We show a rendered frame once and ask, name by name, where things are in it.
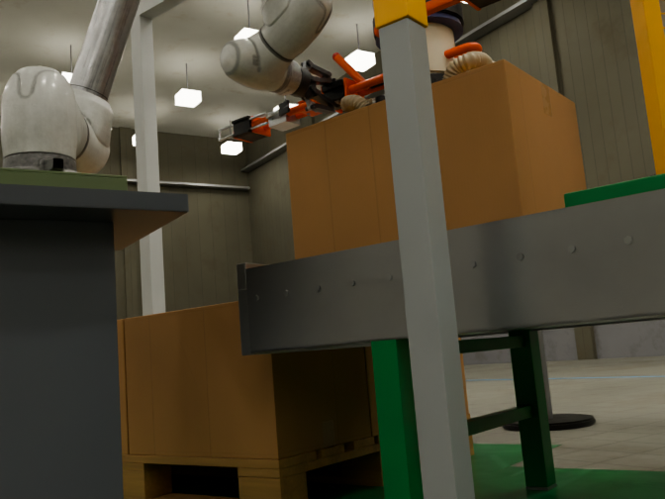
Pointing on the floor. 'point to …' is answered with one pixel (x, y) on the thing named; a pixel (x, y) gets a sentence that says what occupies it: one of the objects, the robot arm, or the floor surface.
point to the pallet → (258, 471)
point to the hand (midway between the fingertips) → (339, 97)
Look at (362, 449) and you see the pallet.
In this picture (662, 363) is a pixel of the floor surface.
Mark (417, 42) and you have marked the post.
